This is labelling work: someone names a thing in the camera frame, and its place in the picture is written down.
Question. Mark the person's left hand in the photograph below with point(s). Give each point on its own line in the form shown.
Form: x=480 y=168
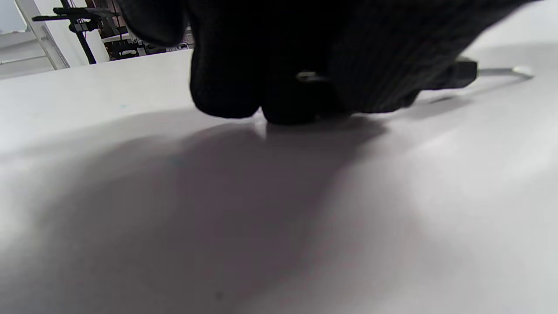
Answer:
x=305 y=39

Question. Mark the black tripod stand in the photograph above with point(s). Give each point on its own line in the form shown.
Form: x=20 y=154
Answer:
x=85 y=43

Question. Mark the white metal frame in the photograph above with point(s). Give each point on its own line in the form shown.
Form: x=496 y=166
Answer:
x=48 y=48

